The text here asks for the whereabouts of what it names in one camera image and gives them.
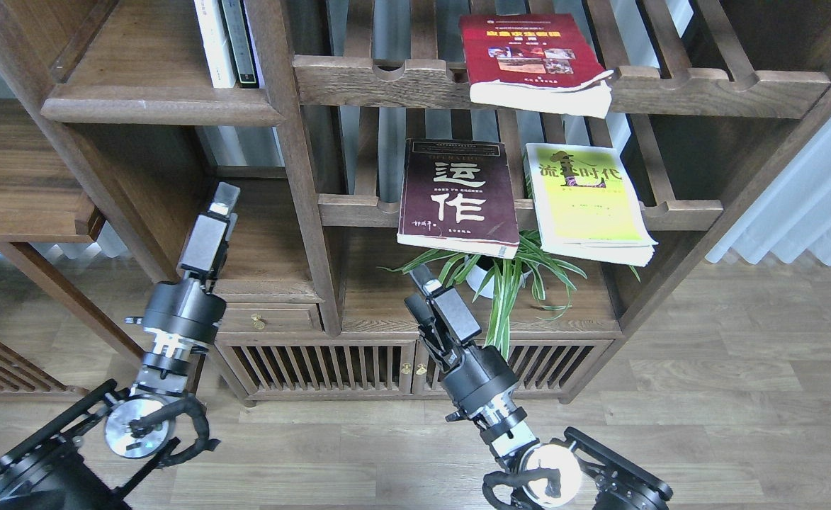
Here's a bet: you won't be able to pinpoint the dark maroon book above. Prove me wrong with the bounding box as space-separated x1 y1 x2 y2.
397 139 519 259

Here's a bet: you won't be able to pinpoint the red book white pages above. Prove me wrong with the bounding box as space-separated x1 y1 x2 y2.
458 13 612 119

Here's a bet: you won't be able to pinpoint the dark wooden bookshelf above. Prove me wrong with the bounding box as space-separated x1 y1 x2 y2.
0 1 831 404

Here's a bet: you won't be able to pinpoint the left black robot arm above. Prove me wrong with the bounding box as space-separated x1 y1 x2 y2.
0 183 240 509

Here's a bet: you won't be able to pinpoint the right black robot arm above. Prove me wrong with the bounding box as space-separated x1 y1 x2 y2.
405 264 673 509

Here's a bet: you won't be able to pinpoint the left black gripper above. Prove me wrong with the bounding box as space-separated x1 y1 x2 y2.
126 183 241 353

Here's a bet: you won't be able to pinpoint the yellow green book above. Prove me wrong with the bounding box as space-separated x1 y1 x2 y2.
525 143 656 267

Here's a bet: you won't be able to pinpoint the green spider plant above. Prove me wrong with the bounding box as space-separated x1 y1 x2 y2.
385 229 587 359

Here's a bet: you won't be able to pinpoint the white curtain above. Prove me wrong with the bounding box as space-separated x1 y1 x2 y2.
706 117 831 266

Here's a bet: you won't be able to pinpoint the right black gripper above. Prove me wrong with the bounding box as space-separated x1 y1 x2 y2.
405 264 518 419

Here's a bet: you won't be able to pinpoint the wooden side table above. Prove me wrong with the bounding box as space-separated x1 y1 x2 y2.
0 98 144 402

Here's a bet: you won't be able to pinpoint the white plant pot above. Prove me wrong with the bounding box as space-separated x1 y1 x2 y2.
466 255 531 298

